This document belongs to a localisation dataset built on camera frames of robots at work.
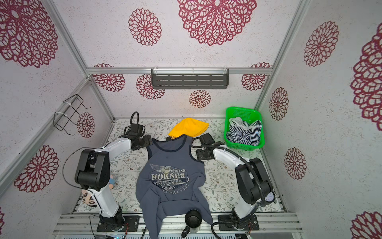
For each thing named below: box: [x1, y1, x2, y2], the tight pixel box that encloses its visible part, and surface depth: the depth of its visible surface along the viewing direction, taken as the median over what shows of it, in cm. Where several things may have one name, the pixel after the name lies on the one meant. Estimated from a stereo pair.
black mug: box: [181, 208, 202, 239], surface depth 71 cm
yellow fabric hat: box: [168, 118, 210, 138], surface depth 115 cm
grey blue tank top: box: [136, 134, 214, 239], surface depth 87 cm
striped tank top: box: [226, 116, 262, 147], surface depth 108 cm
